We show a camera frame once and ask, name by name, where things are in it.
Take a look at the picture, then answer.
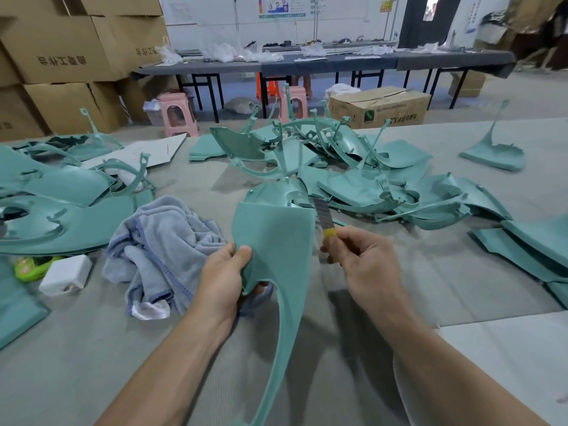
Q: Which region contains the person's left hand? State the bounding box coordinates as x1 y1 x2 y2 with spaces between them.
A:
191 242 254 334

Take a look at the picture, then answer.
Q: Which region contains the person's right hand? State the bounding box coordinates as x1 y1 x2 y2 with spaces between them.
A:
321 226 418 327

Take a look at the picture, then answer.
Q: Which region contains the grey-blue wiping cloth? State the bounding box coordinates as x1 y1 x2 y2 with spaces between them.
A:
102 196 275 321

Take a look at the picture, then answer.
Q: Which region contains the single green plastic part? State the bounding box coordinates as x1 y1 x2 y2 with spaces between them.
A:
231 201 317 426

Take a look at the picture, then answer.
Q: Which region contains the yellow-handled deburring knife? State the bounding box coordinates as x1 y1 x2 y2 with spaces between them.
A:
312 196 338 264

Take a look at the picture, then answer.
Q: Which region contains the brown cardboard box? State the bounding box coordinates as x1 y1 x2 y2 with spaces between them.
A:
328 86 433 130

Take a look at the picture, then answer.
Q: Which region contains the pile of green plastic parts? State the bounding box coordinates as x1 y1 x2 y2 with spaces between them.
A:
0 99 568 351

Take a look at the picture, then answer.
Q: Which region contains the stack of brown cardboard boxes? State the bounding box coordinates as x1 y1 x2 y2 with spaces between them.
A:
0 0 172 143

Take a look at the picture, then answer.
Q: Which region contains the person's left forearm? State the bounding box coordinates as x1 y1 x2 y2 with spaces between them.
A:
96 310 236 426

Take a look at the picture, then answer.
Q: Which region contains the person's right forearm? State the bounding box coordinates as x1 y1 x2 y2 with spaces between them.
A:
377 306 551 426

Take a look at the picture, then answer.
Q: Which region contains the white paper sheet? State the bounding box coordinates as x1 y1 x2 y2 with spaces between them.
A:
82 133 188 174

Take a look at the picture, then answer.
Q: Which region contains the white power adapter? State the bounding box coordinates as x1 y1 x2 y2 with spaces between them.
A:
38 254 93 297

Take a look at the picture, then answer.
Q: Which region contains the white foam sheet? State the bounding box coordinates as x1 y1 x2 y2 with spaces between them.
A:
393 310 568 426

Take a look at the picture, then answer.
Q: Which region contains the pink plastic stool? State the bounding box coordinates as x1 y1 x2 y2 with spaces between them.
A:
158 91 200 138
279 85 310 121

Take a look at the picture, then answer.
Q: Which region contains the green and yellow gadget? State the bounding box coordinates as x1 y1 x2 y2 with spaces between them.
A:
14 256 63 282

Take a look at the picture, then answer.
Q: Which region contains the orange object under table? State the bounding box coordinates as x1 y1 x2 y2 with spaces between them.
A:
257 72 282 103

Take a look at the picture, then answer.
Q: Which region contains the long grey work table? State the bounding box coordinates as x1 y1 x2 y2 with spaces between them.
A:
135 49 518 125

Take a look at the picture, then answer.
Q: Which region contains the heap of clear plastic bags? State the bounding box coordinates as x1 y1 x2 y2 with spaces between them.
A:
158 40 287 66

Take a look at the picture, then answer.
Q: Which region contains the dark door with window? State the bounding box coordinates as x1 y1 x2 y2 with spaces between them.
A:
398 0 463 50

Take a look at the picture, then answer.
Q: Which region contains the colourful wall poster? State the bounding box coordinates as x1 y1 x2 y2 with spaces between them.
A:
257 0 308 20

